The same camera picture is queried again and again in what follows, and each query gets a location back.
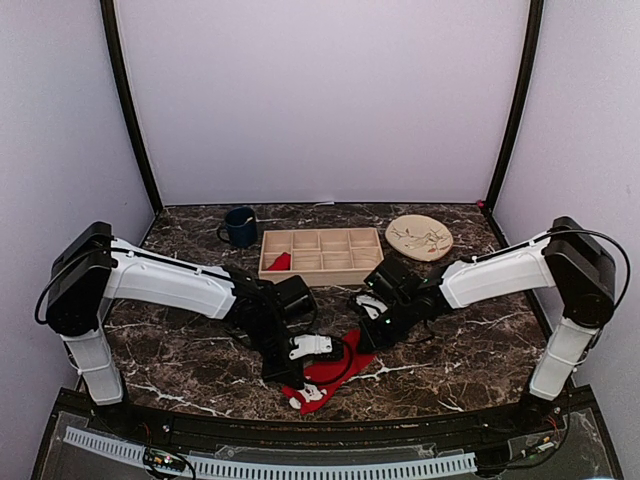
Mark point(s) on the red santa sock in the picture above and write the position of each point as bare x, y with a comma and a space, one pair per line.
323, 379

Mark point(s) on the black left corner post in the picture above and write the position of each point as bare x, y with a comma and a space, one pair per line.
126, 101

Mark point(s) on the wooden compartment tray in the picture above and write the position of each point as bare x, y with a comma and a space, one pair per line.
322, 257

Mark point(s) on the plain red sock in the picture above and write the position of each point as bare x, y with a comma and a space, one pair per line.
281, 263

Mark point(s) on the black corner post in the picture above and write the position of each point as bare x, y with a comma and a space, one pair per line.
126, 101
521, 89

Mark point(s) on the white slotted cable duct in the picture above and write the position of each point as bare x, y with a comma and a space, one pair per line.
246, 463

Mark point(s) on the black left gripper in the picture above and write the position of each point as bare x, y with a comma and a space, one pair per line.
286, 374

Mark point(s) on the black right corner post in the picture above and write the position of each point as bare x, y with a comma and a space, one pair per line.
521, 89

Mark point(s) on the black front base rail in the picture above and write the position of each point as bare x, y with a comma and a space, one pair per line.
180, 426

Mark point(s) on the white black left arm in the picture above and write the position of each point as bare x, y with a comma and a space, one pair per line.
97, 267

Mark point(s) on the round beige decorated plate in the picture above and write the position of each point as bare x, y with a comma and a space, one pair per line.
419, 237

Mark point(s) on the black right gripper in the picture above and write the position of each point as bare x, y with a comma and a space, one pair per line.
374, 341

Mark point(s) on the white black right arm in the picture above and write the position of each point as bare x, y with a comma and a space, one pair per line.
566, 257

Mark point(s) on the dark blue mug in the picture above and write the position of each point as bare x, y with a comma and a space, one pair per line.
239, 227

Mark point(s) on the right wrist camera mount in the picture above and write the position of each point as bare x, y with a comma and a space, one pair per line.
367, 305

